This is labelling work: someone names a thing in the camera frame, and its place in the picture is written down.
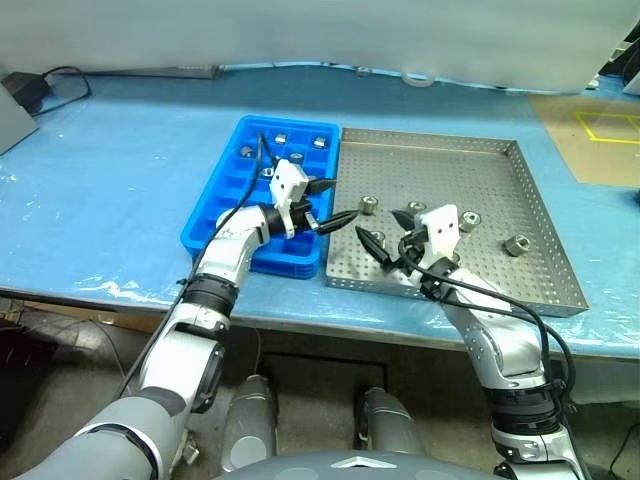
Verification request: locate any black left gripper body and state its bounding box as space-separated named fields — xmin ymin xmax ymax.
xmin=289 ymin=197 xmax=322 ymax=234

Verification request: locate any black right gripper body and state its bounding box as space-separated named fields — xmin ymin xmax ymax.
xmin=397 ymin=227 xmax=431 ymax=274

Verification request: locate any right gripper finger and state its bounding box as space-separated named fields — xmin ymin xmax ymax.
xmin=353 ymin=225 xmax=394 ymax=269
xmin=391 ymin=209 xmax=417 ymax=234

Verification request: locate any blue compartment tray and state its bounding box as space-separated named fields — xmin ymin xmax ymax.
xmin=179 ymin=114 xmax=342 ymax=279

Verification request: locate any perforated metal tray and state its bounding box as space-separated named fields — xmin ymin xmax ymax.
xmin=324 ymin=127 xmax=590 ymax=319

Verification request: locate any white backdrop curtain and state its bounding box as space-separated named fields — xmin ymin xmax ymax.
xmin=0 ymin=0 xmax=640 ymax=96

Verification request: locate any brown board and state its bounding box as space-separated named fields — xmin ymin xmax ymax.
xmin=529 ymin=93 xmax=640 ymax=189

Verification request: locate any plastic table cover sheet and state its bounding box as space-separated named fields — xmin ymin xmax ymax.
xmin=0 ymin=60 xmax=640 ymax=359

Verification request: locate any grey rounded robot leg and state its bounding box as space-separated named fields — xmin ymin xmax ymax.
xmin=353 ymin=386 xmax=432 ymax=457
xmin=221 ymin=374 xmax=279 ymax=474

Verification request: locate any long grey bar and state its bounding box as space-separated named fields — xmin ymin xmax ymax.
xmin=82 ymin=63 xmax=224 ymax=81

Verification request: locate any yellow tape outline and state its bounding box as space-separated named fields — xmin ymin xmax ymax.
xmin=573 ymin=110 xmax=640 ymax=144

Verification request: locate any grey robot torso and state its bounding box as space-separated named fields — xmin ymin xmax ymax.
xmin=211 ymin=448 xmax=497 ymax=480

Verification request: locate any grey flat panel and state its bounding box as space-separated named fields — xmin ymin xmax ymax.
xmin=0 ymin=79 xmax=41 ymax=157

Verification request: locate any black power adapter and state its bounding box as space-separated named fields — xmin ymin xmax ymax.
xmin=2 ymin=71 xmax=51 ymax=115

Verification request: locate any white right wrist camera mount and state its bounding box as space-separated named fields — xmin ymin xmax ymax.
xmin=413 ymin=203 xmax=464 ymax=264

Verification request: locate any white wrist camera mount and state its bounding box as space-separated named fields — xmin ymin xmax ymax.
xmin=413 ymin=203 xmax=464 ymax=264
xmin=268 ymin=158 xmax=309 ymax=236

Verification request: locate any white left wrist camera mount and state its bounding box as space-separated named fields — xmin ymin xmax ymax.
xmin=268 ymin=158 xmax=309 ymax=236

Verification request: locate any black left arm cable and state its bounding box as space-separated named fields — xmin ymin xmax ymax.
xmin=112 ymin=132 xmax=281 ymax=401

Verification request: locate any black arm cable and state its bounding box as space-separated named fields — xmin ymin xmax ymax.
xmin=397 ymin=237 xmax=579 ymax=416
xmin=112 ymin=132 xmax=281 ymax=401

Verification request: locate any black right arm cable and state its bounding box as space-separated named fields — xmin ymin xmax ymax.
xmin=397 ymin=237 xmax=579 ymax=416

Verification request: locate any white tape ring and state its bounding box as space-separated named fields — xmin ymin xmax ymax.
xmin=400 ymin=71 xmax=436 ymax=90

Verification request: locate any black adapter cable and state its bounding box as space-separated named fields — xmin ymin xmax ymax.
xmin=42 ymin=65 xmax=93 ymax=117

